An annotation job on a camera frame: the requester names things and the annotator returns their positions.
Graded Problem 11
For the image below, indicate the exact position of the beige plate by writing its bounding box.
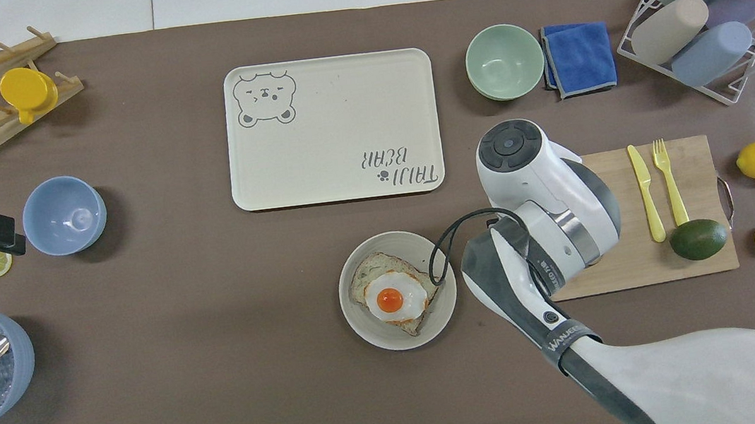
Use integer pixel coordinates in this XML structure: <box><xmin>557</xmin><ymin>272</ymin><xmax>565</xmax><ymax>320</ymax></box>
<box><xmin>332</xmin><ymin>224</ymin><xmax>464</xmax><ymax>357</ymax></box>

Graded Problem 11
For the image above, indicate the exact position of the bread slice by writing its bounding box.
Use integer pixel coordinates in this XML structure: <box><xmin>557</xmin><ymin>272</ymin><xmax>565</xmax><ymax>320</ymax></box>
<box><xmin>344</xmin><ymin>245</ymin><xmax>446</xmax><ymax>344</ymax></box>

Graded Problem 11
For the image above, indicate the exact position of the fried egg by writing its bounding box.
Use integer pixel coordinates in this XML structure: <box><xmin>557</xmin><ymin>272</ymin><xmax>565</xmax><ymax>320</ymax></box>
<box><xmin>362</xmin><ymin>268</ymin><xmax>431</xmax><ymax>327</ymax></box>

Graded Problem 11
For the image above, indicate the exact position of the cream tray with bear print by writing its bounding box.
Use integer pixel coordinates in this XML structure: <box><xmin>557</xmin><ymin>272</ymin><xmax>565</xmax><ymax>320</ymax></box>
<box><xmin>218</xmin><ymin>45</ymin><xmax>448</xmax><ymax>215</ymax></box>

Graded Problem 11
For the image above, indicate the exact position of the green bowl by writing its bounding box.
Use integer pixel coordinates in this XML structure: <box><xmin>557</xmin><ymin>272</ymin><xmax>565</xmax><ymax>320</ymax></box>
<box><xmin>461</xmin><ymin>20</ymin><xmax>549</xmax><ymax>105</ymax></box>

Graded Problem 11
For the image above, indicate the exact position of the blue cloth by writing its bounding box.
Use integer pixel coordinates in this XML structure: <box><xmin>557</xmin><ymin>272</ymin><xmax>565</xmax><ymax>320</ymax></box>
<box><xmin>537</xmin><ymin>18</ymin><xmax>620</xmax><ymax>102</ymax></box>

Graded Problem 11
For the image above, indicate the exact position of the wooden cutting board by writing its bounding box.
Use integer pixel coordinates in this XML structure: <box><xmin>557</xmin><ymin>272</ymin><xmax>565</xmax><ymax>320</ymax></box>
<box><xmin>483</xmin><ymin>132</ymin><xmax>743</xmax><ymax>309</ymax></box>

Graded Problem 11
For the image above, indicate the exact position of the yellow plastic knife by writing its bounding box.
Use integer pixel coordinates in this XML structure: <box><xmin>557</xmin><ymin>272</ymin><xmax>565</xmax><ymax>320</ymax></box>
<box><xmin>626</xmin><ymin>142</ymin><xmax>667</xmax><ymax>245</ymax></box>

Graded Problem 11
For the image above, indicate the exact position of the yellow plastic fork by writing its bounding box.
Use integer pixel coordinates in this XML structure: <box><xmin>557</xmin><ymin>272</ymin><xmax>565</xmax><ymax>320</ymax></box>
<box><xmin>650</xmin><ymin>136</ymin><xmax>691</xmax><ymax>230</ymax></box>

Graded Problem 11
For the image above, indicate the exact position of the blue bowl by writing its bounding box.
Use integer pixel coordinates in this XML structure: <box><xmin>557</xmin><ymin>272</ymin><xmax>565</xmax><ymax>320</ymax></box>
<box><xmin>18</xmin><ymin>172</ymin><xmax>112</xmax><ymax>260</ymax></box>

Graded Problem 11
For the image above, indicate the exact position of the avocado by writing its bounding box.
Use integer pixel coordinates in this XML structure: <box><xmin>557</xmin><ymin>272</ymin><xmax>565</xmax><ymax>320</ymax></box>
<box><xmin>667</xmin><ymin>216</ymin><xmax>731</xmax><ymax>264</ymax></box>

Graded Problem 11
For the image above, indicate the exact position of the beige cup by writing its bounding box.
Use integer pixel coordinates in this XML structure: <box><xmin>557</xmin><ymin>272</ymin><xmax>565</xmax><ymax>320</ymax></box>
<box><xmin>626</xmin><ymin>0</ymin><xmax>715</xmax><ymax>68</ymax></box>

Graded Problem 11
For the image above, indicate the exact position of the blue cup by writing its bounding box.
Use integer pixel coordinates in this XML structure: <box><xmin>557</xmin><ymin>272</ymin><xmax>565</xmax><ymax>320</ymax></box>
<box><xmin>667</xmin><ymin>19</ymin><xmax>755</xmax><ymax>90</ymax></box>

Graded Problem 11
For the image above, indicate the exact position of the yellow plastic cup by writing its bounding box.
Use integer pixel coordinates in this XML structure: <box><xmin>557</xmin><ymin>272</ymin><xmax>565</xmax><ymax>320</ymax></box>
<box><xmin>0</xmin><ymin>63</ymin><xmax>62</xmax><ymax>128</ymax></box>

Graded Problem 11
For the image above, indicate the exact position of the black cable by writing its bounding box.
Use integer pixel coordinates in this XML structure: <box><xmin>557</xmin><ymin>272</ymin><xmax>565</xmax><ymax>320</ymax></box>
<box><xmin>423</xmin><ymin>204</ymin><xmax>536</xmax><ymax>287</ymax></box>

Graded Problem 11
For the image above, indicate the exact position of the white wire cup rack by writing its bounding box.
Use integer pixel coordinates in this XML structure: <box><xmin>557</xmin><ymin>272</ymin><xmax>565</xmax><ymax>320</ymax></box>
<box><xmin>612</xmin><ymin>0</ymin><xmax>755</xmax><ymax>117</ymax></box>

